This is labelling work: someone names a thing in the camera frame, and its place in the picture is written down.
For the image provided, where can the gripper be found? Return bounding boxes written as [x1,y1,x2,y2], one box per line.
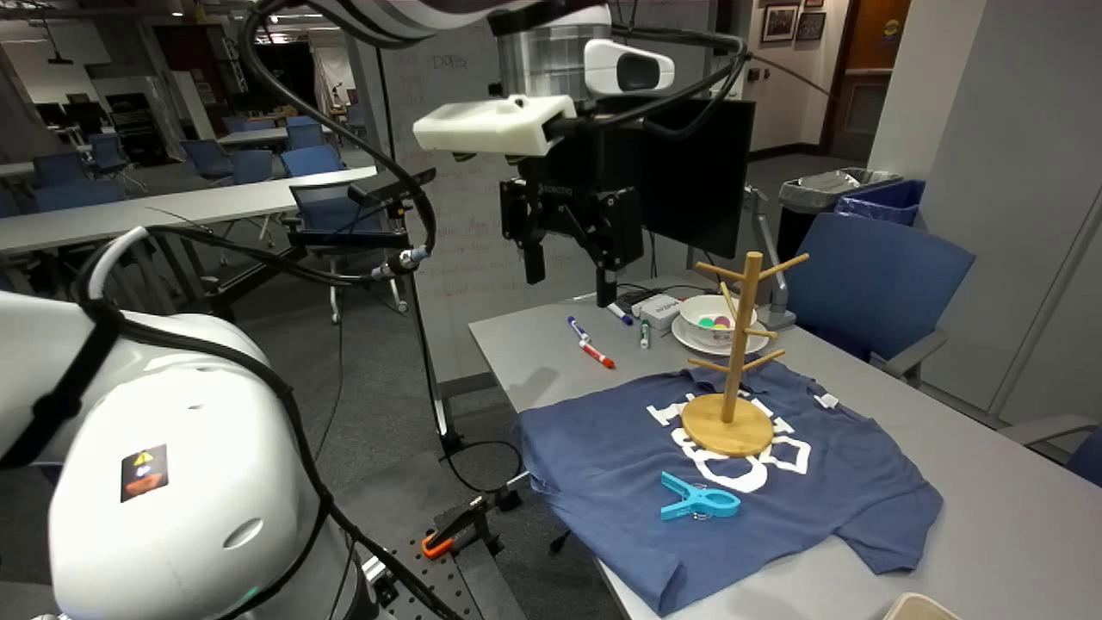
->
[499,114,648,309]

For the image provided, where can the wooden mug tree stand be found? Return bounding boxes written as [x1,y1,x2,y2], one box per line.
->
[679,251,811,458]

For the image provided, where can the light blue plastic peg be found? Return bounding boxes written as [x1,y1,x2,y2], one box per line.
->
[659,470,742,523]

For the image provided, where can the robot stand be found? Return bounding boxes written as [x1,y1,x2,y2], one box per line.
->
[327,448,625,620]

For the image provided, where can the small white box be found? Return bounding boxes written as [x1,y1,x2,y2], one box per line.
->
[632,293,684,333]

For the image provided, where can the white plate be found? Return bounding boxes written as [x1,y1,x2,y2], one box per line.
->
[671,313,771,357]

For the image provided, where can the white bowl with coloured balls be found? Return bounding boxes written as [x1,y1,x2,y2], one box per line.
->
[678,294,759,348]

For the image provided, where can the black monitor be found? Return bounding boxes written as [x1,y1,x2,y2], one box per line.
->
[635,97,758,261]

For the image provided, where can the blue t-shirt with white print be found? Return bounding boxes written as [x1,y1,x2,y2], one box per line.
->
[512,359,944,617]

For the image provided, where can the blue office chair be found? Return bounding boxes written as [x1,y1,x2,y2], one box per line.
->
[282,179,411,326]

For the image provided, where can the black trash bin with liner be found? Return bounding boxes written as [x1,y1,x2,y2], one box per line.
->
[777,167,904,261]

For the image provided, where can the orange and black clamp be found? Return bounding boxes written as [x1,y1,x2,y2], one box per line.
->
[419,494,519,561]

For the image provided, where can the blue chair with grey armrest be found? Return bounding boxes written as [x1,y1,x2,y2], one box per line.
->
[786,212,977,384]
[997,413,1102,489]

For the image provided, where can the blue recycling bin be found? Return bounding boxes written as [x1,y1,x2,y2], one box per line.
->
[833,178,927,228]

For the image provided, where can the row of framed pictures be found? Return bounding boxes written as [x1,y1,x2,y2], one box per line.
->
[760,0,828,45]

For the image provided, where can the group of blue chairs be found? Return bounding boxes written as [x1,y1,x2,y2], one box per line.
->
[31,115,345,212]

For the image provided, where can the wooden door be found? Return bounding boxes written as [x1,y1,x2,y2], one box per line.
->
[820,0,914,163]

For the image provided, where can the long white table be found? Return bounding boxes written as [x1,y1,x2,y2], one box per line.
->
[0,164,381,257]

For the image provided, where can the tan container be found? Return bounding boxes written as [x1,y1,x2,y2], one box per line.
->
[882,592,966,620]

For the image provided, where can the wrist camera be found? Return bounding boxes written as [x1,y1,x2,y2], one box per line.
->
[412,94,579,162]

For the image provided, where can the black cable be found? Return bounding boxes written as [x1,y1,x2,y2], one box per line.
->
[442,438,528,497]

